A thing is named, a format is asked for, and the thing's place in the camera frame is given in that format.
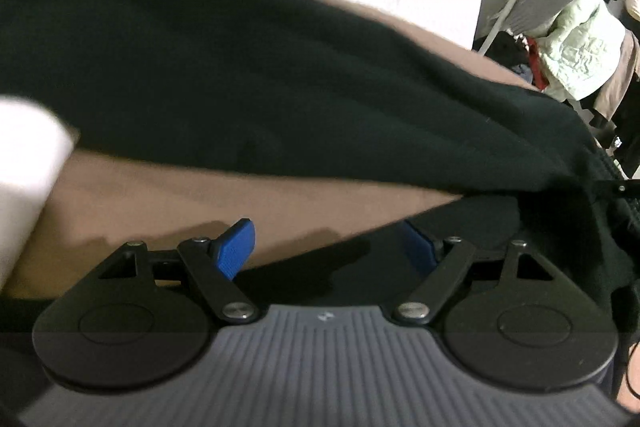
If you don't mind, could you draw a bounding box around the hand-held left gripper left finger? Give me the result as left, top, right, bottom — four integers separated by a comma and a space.
97, 218, 261, 324

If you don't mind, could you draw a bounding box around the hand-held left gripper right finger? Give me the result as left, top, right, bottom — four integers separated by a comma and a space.
392, 219, 556, 325

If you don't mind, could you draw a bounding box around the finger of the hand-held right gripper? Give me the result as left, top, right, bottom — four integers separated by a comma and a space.
597, 179, 640, 212

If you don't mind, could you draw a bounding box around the black garment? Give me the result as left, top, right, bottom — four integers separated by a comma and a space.
0, 0, 640, 338

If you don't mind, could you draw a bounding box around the white fluffy garment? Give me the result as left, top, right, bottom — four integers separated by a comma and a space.
0, 96, 81, 290

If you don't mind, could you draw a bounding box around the dark clothes pile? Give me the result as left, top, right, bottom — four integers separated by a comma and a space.
475, 32, 640, 178

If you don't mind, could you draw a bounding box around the beige garment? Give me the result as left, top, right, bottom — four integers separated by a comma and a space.
595, 32, 640, 118

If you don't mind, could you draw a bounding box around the light green garment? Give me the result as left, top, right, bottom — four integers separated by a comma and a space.
537, 0, 631, 102

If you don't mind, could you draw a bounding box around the red cloth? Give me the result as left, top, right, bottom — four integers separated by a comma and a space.
525, 37, 551, 88

